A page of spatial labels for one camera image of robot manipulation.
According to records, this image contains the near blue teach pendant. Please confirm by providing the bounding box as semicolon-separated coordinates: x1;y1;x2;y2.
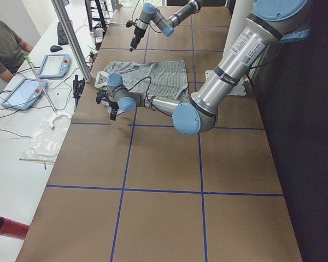
1;78;43;111

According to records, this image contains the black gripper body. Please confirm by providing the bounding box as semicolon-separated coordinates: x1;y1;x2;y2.
108;101;119;114
134;27;144;41

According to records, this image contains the clear plastic bag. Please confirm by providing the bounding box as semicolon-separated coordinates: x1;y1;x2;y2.
20;112;71;163

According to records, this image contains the black computer mouse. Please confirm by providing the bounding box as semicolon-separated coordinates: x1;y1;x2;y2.
50;45;63;52

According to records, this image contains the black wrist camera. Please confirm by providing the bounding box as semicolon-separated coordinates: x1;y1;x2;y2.
126;20;137;28
96;89;109;104

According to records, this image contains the black tool on desk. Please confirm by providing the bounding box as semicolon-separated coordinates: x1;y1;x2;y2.
73;74;85;110

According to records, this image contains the navy white striped polo shirt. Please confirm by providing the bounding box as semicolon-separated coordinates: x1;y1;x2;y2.
96;60;189;116

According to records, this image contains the black keyboard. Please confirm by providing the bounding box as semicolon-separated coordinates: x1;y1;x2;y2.
57;22;68;45

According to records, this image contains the far blue teach pendant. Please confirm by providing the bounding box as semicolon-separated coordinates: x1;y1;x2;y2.
38;54;71;79

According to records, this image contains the red cylinder tube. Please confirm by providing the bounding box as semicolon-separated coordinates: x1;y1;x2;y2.
0;217;30;240

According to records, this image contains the seated person in grey shirt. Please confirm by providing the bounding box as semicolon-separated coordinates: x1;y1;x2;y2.
0;20;33;82

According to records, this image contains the metal rod with green tip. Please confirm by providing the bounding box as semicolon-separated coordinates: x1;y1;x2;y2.
25;55;57;115

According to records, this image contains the black braided right cable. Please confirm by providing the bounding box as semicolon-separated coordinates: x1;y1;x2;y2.
125;76;154;110

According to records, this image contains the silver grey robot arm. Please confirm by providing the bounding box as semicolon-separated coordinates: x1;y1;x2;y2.
126;1;204;52
106;1;312;135

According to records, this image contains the aluminium extrusion frame post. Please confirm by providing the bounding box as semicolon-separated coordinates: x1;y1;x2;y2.
51;0;92;83

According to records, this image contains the blue teach pendant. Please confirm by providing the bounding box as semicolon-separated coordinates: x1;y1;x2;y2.
1;78;43;111
38;54;71;79

